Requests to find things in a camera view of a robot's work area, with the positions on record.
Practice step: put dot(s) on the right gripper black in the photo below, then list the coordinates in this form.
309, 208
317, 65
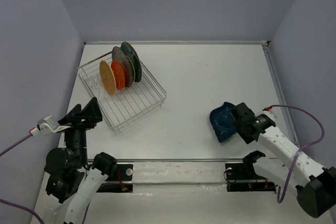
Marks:
247, 139

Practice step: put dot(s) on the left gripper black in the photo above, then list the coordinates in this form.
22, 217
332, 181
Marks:
91, 110

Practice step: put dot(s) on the dark blue leaf dish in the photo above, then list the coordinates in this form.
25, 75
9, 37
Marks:
221, 122

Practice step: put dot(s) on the woven bamboo plate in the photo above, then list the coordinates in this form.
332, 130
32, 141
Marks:
107, 77

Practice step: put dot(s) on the orange plate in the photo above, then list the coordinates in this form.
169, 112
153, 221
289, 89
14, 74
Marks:
118, 74

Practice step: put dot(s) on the grey deer plate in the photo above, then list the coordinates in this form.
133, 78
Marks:
118, 54

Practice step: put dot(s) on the cream patterned small plate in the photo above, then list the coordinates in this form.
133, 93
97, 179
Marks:
133, 73

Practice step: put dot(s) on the teal glazed plate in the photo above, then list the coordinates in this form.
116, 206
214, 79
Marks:
130, 52

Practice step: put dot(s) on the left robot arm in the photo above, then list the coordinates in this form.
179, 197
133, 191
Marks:
72, 182

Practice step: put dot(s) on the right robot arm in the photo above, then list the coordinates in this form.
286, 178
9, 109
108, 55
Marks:
315, 184

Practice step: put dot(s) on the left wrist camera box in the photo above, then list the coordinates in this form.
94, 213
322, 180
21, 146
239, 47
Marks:
47, 125

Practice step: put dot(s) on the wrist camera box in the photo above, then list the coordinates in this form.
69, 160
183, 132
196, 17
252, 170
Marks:
268, 112
47, 125

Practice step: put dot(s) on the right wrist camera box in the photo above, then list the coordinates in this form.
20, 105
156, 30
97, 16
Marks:
268, 112

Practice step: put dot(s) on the wire dish rack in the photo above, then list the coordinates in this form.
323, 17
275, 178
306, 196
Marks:
125, 106

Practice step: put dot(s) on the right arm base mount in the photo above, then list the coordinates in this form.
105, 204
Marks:
241, 177

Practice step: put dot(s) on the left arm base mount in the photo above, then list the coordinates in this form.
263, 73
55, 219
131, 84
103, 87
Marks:
120, 181

